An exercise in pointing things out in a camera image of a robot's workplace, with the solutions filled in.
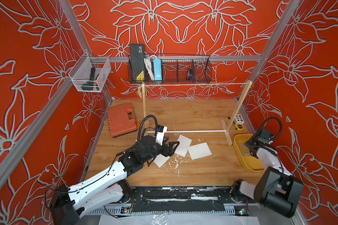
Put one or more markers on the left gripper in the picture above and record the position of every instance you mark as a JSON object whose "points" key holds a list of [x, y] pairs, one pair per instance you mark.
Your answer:
{"points": [[170, 152]]}

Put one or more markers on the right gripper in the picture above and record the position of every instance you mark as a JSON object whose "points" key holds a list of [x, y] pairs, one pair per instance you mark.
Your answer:
{"points": [[250, 142]]}

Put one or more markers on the white postcard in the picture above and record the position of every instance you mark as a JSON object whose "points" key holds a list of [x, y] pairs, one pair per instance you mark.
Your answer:
{"points": [[184, 144], [199, 151], [161, 160]]}

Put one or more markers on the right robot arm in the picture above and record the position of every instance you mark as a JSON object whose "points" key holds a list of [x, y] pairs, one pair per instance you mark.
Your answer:
{"points": [[277, 189]]}

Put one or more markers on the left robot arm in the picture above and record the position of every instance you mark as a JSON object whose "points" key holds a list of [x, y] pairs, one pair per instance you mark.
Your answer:
{"points": [[69, 204]]}

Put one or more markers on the yellow plastic tray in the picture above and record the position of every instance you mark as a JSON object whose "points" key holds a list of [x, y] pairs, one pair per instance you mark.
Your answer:
{"points": [[248, 162]]}

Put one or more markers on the yellow tape measure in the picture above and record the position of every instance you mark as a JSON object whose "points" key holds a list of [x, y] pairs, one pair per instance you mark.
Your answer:
{"points": [[239, 127]]}

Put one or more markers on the white button box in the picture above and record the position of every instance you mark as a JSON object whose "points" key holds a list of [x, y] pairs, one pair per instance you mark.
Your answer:
{"points": [[239, 119]]}

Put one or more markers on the red tool case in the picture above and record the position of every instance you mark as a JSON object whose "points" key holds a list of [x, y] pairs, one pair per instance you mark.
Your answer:
{"points": [[121, 120]]}

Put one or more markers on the black tape roll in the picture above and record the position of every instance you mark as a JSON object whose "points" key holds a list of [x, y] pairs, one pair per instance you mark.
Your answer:
{"points": [[190, 75]]}

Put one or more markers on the light blue power bank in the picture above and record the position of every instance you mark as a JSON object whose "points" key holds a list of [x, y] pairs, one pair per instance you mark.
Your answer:
{"points": [[157, 69]]}

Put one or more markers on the black yellow device box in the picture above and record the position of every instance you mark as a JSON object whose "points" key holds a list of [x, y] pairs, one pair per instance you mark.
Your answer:
{"points": [[137, 62]]}

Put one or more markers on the clear plastic bin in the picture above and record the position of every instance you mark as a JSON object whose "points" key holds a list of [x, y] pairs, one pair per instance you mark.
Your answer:
{"points": [[81, 71]]}

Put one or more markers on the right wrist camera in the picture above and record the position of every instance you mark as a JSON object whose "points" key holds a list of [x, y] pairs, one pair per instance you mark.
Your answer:
{"points": [[264, 135]]}

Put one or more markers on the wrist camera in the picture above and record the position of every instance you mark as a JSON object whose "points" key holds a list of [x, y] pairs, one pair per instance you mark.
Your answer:
{"points": [[161, 130], [264, 135]]}

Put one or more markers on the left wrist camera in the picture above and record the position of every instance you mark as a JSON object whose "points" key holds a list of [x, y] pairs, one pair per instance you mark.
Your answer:
{"points": [[161, 130]]}

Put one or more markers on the wooden string rack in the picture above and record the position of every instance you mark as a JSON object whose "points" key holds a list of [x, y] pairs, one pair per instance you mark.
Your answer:
{"points": [[226, 127]]}

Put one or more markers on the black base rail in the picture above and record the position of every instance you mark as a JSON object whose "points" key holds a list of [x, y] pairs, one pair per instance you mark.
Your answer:
{"points": [[202, 200]]}

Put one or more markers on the black wire basket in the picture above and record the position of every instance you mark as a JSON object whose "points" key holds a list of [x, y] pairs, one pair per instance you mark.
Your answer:
{"points": [[174, 68]]}

